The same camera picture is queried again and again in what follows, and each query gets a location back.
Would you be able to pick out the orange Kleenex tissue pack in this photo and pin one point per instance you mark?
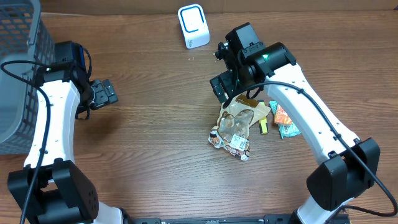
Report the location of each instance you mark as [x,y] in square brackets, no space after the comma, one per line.
[281,117]

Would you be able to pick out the brown snack pouch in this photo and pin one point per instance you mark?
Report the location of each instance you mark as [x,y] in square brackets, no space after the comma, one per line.
[232,128]

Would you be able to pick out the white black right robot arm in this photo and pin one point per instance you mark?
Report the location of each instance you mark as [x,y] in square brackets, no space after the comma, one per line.
[346,164]

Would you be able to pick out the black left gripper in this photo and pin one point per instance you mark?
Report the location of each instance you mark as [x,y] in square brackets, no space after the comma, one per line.
[104,93]

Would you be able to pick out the white barcode scanner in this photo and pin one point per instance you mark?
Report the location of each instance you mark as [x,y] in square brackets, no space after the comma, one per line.
[194,26]

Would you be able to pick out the teal wet wipes pack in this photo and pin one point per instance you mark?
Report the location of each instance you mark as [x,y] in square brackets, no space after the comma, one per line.
[286,130]

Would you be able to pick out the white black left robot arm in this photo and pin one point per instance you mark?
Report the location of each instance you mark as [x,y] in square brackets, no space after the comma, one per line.
[50,188]

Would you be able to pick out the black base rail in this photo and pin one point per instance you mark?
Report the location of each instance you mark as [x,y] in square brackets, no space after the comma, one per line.
[211,221]

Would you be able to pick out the yellow highlighter pen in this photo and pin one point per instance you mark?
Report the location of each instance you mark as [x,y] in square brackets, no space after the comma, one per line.
[263,127]

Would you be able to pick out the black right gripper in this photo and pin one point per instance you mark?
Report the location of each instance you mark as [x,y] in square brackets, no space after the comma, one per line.
[227,83]

